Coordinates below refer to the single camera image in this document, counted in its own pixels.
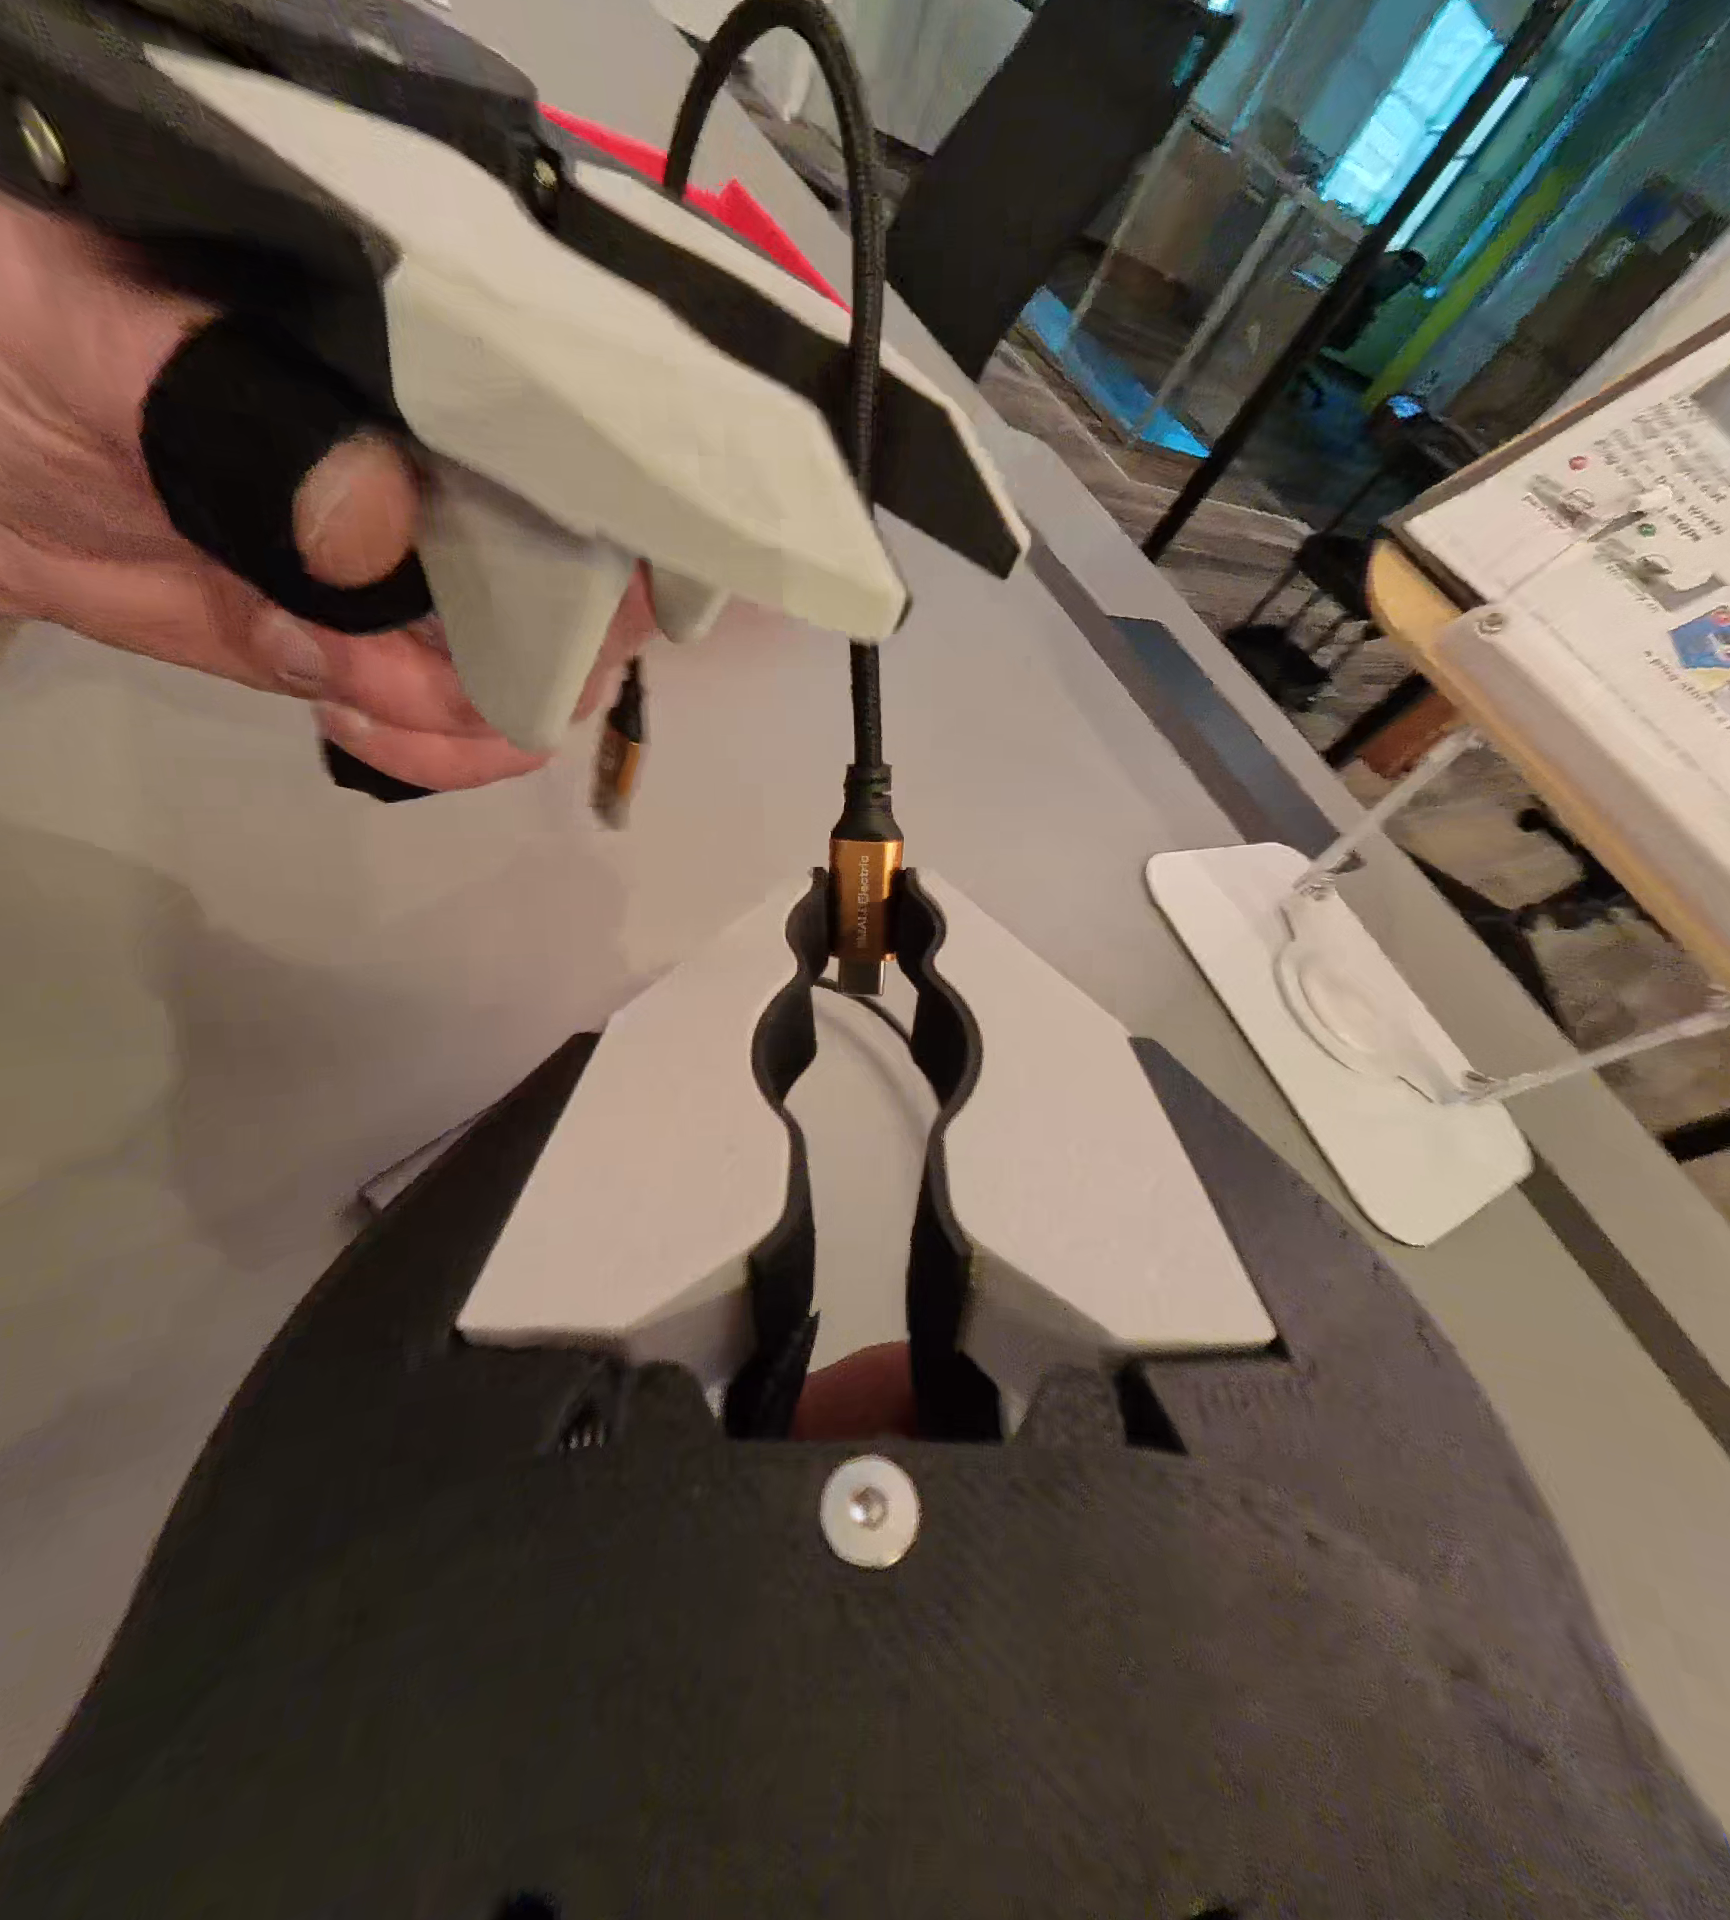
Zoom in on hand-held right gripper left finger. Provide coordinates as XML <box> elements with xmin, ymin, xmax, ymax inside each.
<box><xmin>454</xmin><ymin>871</ymin><xmax>826</xmax><ymax>1443</ymax></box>

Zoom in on person's left hand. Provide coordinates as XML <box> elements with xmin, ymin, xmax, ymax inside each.
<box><xmin>0</xmin><ymin>192</ymin><xmax>659</xmax><ymax>798</ymax></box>

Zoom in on red plastic bin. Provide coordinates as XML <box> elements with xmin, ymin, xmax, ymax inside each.
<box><xmin>535</xmin><ymin>96</ymin><xmax>857</xmax><ymax>310</ymax></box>

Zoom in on braided black cable orange plugs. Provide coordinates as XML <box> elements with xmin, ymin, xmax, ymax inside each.
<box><xmin>587</xmin><ymin>0</ymin><xmax>911</xmax><ymax>1001</ymax></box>

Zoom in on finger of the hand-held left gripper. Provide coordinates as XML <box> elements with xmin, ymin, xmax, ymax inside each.
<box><xmin>550</xmin><ymin>150</ymin><xmax>1033</xmax><ymax>583</ymax></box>
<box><xmin>144</xmin><ymin>44</ymin><xmax>913</xmax><ymax>648</ymax></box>

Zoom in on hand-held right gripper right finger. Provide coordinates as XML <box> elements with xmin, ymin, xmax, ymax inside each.
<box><xmin>887</xmin><ymin>867</ymin><xmax>1281</xmax><ymax>1446</ymax></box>

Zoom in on black upright panel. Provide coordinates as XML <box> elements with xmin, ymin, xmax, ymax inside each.
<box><xmin>887</xmin><ymin>0</ymin><xmax>1242</xmax><ymax>380</ymax></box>

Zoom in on white document stand with instructions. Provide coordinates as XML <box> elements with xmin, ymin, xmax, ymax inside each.
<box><xmin>1367</xmin><ymin>271</ymin><xmax>1730</xmax><ymax>1086</ymax></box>

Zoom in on black pole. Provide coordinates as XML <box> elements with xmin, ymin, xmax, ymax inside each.
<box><xmin>1143</xmin><ymin>0</ymin><xmax>1577</xmax><ymax>560</ymax></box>

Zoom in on white stand with acrylic arms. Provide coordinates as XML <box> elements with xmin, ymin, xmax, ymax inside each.
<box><xmin>1146</xmin><ymin>726</ymin><xmax>1730</xmax><ymax>1250</ymax></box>

